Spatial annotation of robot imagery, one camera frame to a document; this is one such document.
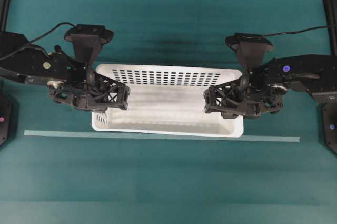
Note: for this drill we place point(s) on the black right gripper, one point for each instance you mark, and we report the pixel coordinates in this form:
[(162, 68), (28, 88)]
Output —
[(257, 91)]

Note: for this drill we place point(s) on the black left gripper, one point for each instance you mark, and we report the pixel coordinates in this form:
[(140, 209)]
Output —
[(84, 89)]

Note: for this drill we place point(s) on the white plastic basket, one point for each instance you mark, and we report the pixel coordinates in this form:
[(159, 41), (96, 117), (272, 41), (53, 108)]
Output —
[(167, 100)]

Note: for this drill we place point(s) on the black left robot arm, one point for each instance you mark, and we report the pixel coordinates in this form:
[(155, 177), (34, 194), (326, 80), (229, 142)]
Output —
[(28, 63)]

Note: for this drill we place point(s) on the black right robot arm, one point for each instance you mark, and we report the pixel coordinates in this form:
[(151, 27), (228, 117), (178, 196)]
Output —
[(312, 74)]

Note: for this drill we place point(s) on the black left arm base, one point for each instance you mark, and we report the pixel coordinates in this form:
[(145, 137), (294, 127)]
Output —
[(9, 115)]

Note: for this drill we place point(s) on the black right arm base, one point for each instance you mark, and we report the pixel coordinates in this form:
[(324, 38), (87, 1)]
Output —
[(329, 125)]

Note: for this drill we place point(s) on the light teal tape strip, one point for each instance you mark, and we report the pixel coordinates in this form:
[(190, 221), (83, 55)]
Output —
[(148, 136)]

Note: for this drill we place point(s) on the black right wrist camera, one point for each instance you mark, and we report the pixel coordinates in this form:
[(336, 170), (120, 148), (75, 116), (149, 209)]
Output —
[(249, 49)]

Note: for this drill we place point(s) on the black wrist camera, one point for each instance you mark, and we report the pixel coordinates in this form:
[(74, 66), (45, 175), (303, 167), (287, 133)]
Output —
[(87, 41), (249, 49)]

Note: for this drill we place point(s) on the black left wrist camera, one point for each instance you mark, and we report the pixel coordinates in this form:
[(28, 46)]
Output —
[(87, 41)]

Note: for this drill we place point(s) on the black aluminium frame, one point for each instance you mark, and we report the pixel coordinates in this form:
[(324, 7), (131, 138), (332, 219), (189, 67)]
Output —
[(330, 14)]

